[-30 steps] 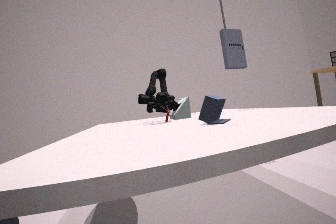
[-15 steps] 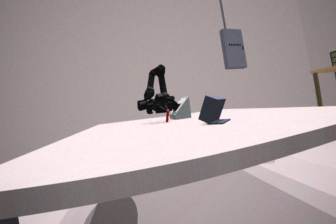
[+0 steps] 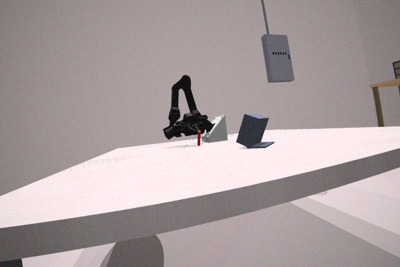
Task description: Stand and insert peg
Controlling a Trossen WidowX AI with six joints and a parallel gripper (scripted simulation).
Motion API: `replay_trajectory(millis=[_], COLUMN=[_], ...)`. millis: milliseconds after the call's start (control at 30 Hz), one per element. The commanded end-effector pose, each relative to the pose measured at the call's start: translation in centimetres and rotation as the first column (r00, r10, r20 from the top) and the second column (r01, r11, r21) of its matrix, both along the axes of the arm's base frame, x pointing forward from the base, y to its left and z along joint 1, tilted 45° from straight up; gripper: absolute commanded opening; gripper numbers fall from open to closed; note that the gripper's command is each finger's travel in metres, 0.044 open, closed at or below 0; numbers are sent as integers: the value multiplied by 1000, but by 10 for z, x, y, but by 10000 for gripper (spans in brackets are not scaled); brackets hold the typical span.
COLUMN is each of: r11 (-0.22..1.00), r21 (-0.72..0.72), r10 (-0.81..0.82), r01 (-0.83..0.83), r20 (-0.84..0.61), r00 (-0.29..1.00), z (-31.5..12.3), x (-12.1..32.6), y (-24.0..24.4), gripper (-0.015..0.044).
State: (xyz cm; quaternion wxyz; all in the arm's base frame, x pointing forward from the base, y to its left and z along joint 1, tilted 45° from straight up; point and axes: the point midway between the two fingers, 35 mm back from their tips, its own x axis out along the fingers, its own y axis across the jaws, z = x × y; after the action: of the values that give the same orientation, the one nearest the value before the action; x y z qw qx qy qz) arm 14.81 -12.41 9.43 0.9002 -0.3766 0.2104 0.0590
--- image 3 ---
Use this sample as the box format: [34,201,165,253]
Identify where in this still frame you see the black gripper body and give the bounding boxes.
[174,122,205,137]

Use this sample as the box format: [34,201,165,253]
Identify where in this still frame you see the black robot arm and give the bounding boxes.
[163,75,215,140]

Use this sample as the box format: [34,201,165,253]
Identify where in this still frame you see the grey sloped panel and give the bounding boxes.
[236,113,274,149]

